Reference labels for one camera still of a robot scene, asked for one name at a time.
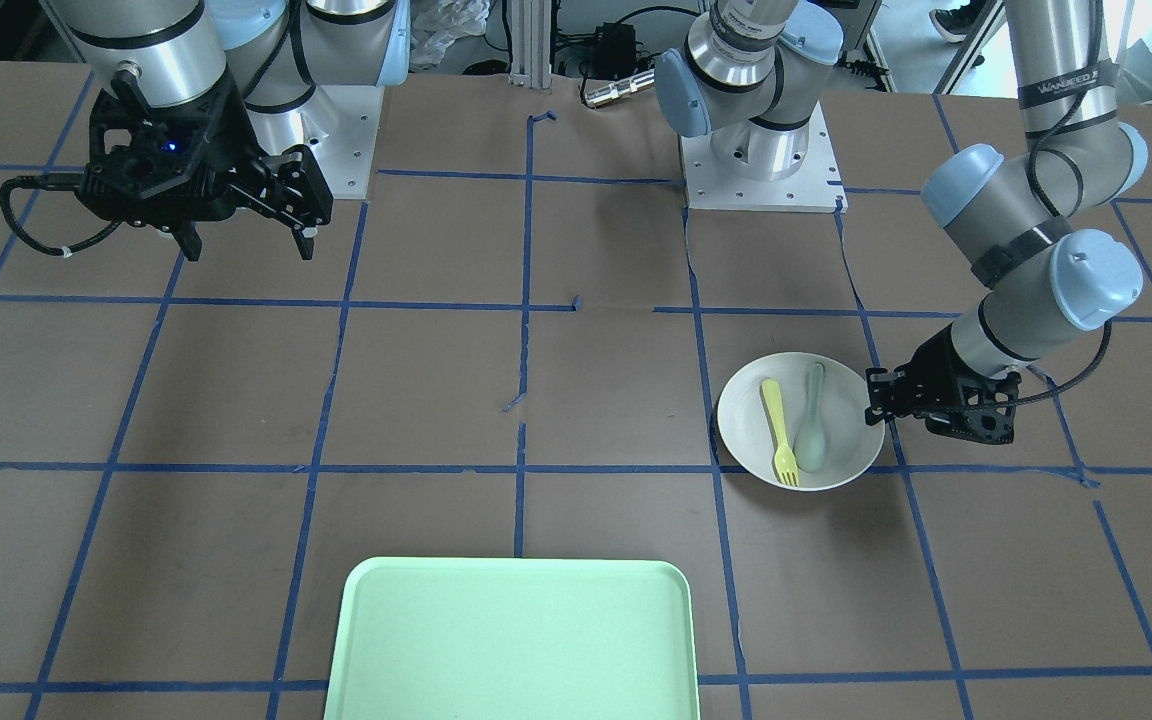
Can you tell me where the yellow plastic fork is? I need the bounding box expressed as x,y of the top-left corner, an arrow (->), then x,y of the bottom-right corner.
759,377 -> 799,488

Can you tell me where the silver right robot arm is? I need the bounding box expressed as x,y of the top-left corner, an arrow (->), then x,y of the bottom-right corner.
29,1 -> 411,262

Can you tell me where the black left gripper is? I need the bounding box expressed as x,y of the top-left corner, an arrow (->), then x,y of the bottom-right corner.
865,325 -> 1021,446

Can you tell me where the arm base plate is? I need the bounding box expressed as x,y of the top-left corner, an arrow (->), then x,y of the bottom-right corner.
250,86 -> 385,200
679,105 -> 849,214

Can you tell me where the light green plastic tray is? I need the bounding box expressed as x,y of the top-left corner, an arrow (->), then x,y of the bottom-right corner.
324,558 -> 702,719

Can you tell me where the pale green plastic spoon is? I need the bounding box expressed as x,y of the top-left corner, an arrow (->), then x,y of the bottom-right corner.
794,363 -> 828,473

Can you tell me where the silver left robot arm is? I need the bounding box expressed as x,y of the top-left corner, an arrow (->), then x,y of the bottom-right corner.
654,1 -> 1149,445

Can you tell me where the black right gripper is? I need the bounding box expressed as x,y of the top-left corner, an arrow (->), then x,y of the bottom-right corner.
76,70 -> 334,263

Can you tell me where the white round plate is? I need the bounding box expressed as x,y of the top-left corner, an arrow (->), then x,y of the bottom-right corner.
717,353 -> 886,492

